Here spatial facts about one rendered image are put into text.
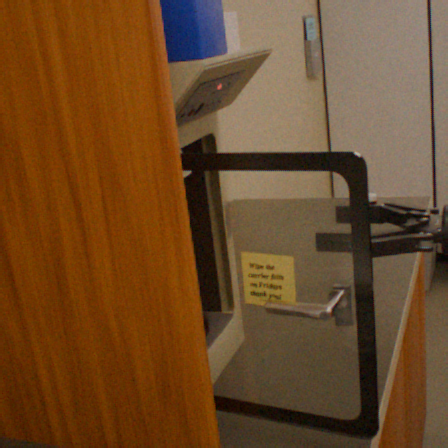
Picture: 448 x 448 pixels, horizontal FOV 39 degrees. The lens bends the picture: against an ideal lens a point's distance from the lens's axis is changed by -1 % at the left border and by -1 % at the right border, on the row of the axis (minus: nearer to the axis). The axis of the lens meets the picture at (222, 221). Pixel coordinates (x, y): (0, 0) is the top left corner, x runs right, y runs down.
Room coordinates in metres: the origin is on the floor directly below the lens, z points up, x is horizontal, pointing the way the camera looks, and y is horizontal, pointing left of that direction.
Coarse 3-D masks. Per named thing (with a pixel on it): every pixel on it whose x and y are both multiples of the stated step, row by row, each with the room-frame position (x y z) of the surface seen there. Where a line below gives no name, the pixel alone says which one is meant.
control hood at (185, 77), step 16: (256, 48) 1.06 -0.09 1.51; (272, 48) 1.14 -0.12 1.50; (176, 64) 0.86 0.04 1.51; (192, 64) 0.85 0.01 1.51; (208, 64) 0.86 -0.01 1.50; (224, 64) 0.92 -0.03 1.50; (240, 64) 1.01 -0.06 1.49; (256, 64) 1.11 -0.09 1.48; (176, 80) 0.86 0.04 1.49; (192, 80) 0.86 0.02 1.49; (208, 80) 0.91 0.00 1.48; (240, 80) 1.09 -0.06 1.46; (176, 96) 0.86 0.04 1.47; (176, 112) 0.89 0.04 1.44
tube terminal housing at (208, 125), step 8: (216, 112) 1.18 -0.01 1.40; (200, 120) 1.10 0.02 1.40; (208, 120) 1.14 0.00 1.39; (216, 120) 1.17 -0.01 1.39; (184, 128) 1.04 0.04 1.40; (192, 128) 1.07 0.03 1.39; (200, 128) 1.10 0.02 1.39; (208, 128) 1.13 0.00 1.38; (216, 128) 1.17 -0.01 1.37; (184, 136) 1.04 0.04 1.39; (192, 136) 1.07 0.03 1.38; (200, 136) 1.10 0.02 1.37; (208, 136) 1.19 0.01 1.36; (216, 136) 1.16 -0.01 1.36; (184, 144) 1.03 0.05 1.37; (208, 144) 1.19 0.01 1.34; (216, 144) 1.16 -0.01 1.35; (208, 152) 1.19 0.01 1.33; (216, 152) 1.16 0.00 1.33
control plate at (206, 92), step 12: (240, 72) 1.04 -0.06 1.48; (204, 84) 0.90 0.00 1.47; (216, 84) 0.96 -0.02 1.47; (192, 96) 0.89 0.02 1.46; (204, 96) 0.95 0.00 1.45; (216, 96) 1.02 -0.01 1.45; (192, 108) 0.94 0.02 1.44; (204, 108) 1.01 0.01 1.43; (216, 108) 1.08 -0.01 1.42; (180, 120) 0.93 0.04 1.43
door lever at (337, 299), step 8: (328, 296) 0.76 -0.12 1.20; (336, 296) 0.75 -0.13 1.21; (344, 296) 0.75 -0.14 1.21; (272, 304) 0.75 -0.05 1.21; (280, 304) 0.75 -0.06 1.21; (288, 304) 0.74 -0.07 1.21; (296, 304) 0.74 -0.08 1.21; (304, 304) 0.74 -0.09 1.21; (312, 304) 0.73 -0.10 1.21; (320, 304) 0.73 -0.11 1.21; (328, 304) 0.73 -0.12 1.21; (336, 304) 0.74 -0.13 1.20; (344, 304) 0.75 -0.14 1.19; (272, 312) 0.75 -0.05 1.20; (280, 312) 0.74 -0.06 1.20; (288, 312) 0.74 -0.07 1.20; (296, 312) 0.73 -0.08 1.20; (304, 312) 0.73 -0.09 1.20; (312, 312) 0.72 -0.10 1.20; (320, 312) 0.72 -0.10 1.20; (328, 312) 0.71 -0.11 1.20
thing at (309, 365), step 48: (192, 192) 0.86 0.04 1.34; (240, 192) 0.82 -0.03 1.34; (288, 192) 0.79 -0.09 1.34; (336, 192) 0.75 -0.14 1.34; (192, 240) 0.86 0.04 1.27; (240, 240) 0.82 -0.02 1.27; (288, 240) 0.79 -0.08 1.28; (336, 240) 0.76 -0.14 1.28; (240, 288) 0.83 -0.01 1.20; (336, 288) 0.76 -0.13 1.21; (240, 336) 0.83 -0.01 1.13; (288, 336) 0.79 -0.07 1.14; (336, 336) 0.76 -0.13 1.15; (240, 384) 0.84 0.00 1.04; (288, 384) 0.80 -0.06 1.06; (336, 384) 0.76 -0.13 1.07; (336, 432) 0.76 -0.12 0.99
